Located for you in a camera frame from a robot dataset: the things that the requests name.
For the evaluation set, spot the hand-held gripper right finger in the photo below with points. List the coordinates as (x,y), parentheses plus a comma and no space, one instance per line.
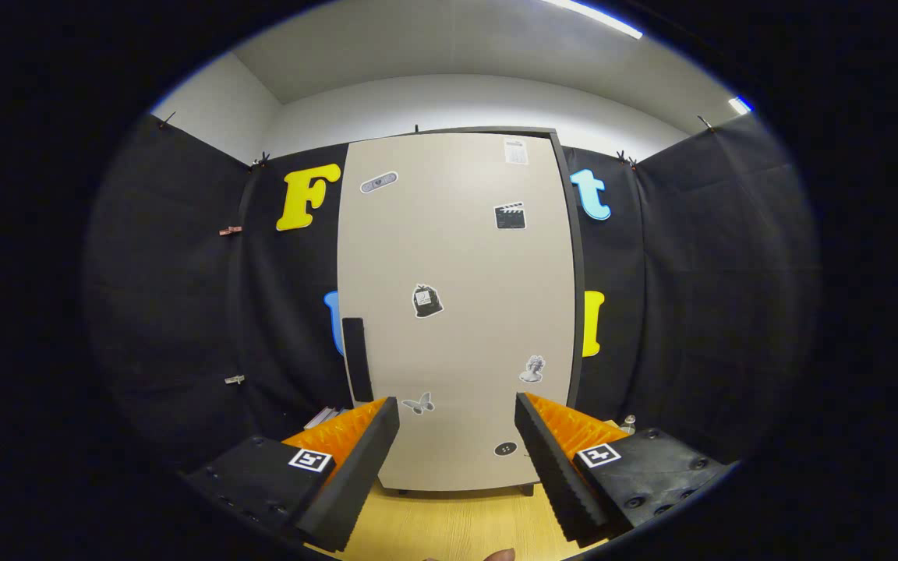
(556,467)

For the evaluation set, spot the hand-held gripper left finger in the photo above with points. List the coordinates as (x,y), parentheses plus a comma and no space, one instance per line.
(357,467)

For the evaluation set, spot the grey shoe cabinet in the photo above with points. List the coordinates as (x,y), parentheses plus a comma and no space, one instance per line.
(579,257)

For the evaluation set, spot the beige shoe cabinet door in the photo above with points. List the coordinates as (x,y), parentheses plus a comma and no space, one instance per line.
(457,249)

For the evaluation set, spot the white book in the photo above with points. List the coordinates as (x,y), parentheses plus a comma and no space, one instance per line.
(323,418)

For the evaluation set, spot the small clear bottle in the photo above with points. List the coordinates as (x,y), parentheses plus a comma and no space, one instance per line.
(629,425)

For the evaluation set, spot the black backdrop cloth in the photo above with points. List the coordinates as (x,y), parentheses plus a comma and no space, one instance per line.
(691,273)

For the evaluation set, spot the small ceiling light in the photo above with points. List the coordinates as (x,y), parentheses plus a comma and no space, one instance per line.
(740,105)

